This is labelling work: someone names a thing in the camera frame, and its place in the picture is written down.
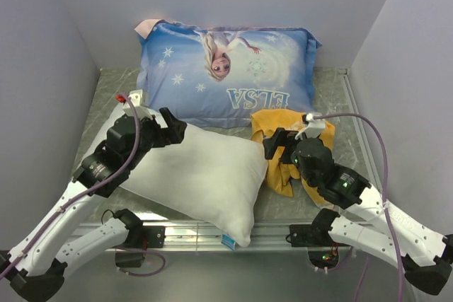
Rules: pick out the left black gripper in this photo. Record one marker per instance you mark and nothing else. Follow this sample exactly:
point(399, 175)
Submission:
point(174, 132)

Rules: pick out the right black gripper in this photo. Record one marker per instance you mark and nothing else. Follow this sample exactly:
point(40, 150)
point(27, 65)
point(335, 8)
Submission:
point(281, 137)

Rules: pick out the yellow Mickey Mouse pillowcase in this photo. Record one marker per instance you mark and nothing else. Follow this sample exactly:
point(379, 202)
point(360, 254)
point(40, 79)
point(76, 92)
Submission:
point(264, 123)

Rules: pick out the white pillow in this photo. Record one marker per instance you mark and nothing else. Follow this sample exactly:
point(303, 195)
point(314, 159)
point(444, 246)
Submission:
point(210, 177)

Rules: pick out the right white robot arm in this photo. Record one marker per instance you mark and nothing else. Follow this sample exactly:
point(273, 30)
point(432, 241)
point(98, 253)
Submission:
point(425, 256)

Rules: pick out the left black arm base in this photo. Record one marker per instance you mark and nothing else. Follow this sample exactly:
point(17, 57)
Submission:
point(139, 244)

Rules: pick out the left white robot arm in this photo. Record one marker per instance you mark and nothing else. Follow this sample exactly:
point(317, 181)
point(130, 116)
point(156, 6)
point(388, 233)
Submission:
point(37, 267)

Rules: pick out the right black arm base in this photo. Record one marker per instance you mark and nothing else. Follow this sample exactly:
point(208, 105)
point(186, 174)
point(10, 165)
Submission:
point(323, 253)

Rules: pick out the blue Elsa pillow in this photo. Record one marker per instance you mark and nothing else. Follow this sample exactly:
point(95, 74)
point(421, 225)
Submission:
point(219, 77)

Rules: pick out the blue white pillow tag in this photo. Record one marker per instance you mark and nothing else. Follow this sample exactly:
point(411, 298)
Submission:
point(228, 242)

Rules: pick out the pink cloth corner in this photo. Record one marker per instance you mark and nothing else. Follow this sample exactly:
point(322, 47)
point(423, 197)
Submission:
point(144, 28)

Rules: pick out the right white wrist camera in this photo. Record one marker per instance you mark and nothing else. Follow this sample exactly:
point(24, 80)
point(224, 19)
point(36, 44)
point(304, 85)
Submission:
point(314, 125)

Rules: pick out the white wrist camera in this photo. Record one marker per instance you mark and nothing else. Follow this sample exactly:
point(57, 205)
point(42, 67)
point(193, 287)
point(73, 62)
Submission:
point(314, 125)
point(135, 99)

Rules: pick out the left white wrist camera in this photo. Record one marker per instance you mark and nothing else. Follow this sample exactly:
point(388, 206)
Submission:
point(135, 99)

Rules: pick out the aluminium front rail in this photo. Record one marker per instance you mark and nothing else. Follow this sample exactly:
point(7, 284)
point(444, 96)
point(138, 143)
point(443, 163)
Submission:
point(197, 236)

